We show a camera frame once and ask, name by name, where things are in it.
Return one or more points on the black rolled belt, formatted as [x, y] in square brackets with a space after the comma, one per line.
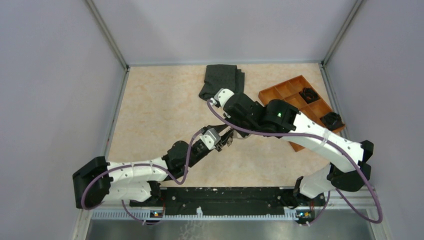
[309, 95]

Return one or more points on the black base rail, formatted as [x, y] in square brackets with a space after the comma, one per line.
[231, 201]

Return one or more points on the orange compartment tray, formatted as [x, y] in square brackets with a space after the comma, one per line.
[319, 111]

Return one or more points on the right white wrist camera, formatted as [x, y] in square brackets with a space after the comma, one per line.
[221, 97]

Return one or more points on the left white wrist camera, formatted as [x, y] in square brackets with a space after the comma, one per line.
[210, 138]

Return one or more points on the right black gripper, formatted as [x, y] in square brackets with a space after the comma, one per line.
[231, 119]

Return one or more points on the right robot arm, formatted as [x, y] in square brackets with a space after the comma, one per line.
[280, 117]

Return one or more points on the metal key holder plate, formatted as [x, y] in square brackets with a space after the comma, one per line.
[228, 137]

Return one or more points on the dark grey folded cloth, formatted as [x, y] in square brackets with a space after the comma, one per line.
[221, 76]

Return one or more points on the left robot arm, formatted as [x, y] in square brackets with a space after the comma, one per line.
[100, 181]

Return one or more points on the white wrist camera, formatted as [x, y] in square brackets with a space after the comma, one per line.
[210, 138]
[221, 97]

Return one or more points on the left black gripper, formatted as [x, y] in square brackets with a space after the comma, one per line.
[224, 140]

